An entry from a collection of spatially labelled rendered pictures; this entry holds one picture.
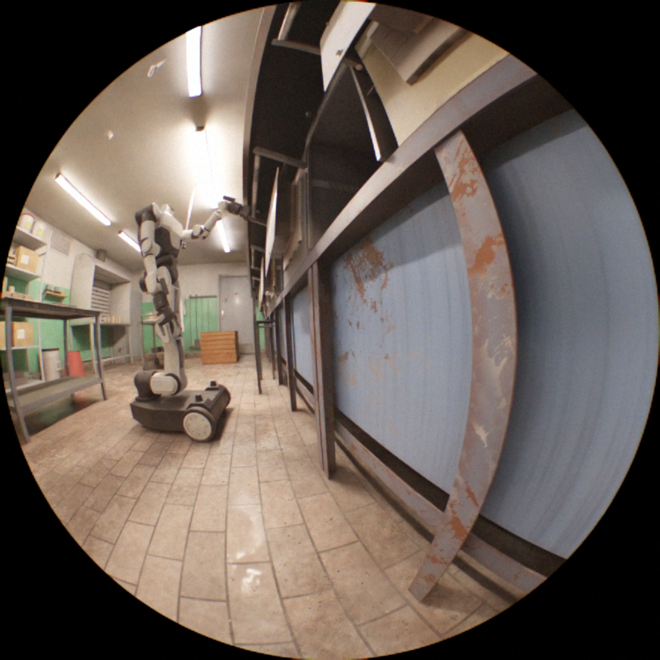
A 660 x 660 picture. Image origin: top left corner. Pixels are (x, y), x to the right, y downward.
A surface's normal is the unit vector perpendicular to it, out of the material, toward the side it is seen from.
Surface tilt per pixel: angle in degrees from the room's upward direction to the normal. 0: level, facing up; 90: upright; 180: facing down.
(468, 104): 90
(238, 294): 90
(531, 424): 90
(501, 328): 90
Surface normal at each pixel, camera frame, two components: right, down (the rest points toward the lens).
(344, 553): -0.05, -1.00
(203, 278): 0.33, 0.00
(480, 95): -0.94, 0.05
